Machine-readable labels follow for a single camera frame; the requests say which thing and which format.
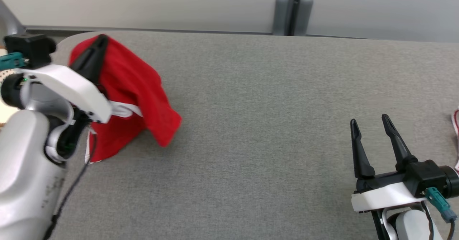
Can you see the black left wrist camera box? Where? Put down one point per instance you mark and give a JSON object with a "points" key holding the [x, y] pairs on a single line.
{"points": [[30, 48]]}

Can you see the red white basketball jersey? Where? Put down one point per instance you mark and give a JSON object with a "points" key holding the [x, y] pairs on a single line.
{"points": [[455, 125]]}

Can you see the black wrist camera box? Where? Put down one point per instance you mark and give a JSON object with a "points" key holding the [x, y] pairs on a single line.
{"points": [[30, 48], [428, 175]]}

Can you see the grey partition post with feet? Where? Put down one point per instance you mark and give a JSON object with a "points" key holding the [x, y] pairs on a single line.
{"points": [[292, 10]]}

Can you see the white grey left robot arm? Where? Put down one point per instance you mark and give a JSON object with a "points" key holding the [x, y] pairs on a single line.
{"points": [[21, 168]]}

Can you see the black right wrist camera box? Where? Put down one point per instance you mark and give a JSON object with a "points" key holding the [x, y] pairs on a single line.
{"points": [[428, 175]]}

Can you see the grey curved partition foot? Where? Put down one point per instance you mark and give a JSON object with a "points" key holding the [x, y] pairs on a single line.
{"points": [[9, 19]]}

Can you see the grey partition base rail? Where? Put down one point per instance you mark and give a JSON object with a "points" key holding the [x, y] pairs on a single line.
{"points": [[143, 30]]}

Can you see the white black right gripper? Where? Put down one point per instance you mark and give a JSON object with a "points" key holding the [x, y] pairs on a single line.
{"points": [[383, 195]]}

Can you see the cream perforated laundry basket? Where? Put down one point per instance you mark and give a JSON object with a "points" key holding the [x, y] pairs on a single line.
{"points": [[3, 112]]}

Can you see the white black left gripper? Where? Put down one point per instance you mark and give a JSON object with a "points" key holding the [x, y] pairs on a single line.
{"points": [[71, 85]]}

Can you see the red shorts with white stripe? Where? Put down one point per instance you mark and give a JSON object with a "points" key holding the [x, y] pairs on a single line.
{"points": [[132, 85]]}

